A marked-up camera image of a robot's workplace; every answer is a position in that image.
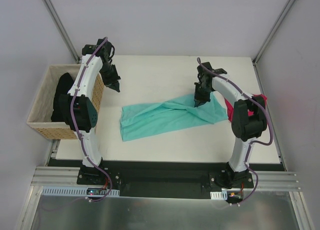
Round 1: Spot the teal t shirt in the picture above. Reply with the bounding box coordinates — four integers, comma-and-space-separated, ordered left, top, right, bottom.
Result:
119, 94, 228, 142

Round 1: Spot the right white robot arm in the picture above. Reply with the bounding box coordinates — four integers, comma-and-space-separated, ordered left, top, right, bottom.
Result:
194, 62, 268, 189

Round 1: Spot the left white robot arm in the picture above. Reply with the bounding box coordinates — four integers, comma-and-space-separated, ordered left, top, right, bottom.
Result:
58, 37, 121, 185

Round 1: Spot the folded pink t shirt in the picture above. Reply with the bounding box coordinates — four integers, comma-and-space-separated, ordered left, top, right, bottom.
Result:
224, 94, 267, 122

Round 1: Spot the black t shirt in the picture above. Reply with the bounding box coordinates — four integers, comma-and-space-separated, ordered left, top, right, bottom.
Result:
50, 72, 74, 122

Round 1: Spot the wicker laundry basket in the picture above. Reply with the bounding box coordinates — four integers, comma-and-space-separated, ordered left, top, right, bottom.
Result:
26, 64, 105, 141

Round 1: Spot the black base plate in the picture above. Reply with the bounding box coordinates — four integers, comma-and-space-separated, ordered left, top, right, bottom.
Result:
76, 161, 254, 199

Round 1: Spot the right slotted cable duct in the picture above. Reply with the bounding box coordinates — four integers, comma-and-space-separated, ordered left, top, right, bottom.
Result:
210, 190, 228, 201

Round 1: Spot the slotted cable duct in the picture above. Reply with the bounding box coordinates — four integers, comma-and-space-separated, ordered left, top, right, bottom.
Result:
42, 187, 120, 198
210, 190, 228, 201

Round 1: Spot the aluminium rail frame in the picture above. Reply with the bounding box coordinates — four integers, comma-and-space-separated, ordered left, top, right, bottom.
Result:
31, 137, 301, 191

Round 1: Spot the left slotted cable duct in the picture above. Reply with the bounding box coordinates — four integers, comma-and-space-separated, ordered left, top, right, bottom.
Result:
42, 187, 120, 198

